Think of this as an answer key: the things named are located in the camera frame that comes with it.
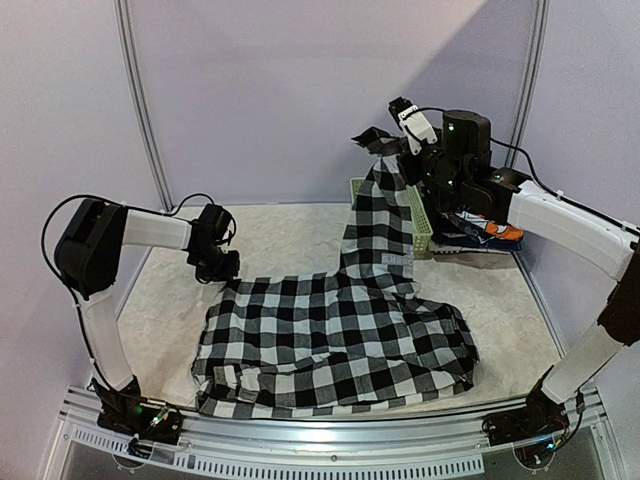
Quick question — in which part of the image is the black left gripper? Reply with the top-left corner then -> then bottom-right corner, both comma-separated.
191,244 -> 239,282

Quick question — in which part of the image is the black white patterned garment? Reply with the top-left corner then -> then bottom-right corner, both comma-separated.
191,159 -> 479,419

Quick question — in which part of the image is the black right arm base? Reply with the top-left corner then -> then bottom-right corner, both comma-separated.
481,373 -> 585,451

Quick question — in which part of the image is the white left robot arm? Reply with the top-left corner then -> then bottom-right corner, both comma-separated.
53,194 -> 240,392

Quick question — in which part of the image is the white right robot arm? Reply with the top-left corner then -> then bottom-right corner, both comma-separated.
399,148 -> 639,436

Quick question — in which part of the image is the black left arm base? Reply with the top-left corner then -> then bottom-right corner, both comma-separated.
92,377 -> 185,445

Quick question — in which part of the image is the dark folded clothes stack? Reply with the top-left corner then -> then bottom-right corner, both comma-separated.
422,195 -> 524,254

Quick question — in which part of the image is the pale green plastic laundry basket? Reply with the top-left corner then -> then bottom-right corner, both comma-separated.
348,177 -> 434,261

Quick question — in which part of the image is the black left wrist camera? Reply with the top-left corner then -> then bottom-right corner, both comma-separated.
191,203 -> 237,246

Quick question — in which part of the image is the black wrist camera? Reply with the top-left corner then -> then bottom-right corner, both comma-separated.
191,203 -> 237,246
388,97 -> 491,163

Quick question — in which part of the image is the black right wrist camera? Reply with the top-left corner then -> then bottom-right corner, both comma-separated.
388,97 -> 491,163

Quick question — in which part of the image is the right corner wall post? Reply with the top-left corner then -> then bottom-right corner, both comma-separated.
509,0 -> 550,147

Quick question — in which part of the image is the corner wall post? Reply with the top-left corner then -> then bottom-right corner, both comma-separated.
509,0 -> 550,147
114,0 -> 173,210

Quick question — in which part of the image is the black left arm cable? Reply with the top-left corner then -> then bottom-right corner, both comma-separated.
40,193 -> 216,386

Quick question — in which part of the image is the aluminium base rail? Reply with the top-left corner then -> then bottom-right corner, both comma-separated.
43,387 -> 626,479

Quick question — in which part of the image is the left corner wall post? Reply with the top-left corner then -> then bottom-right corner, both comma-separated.
114,0 -> 173,210

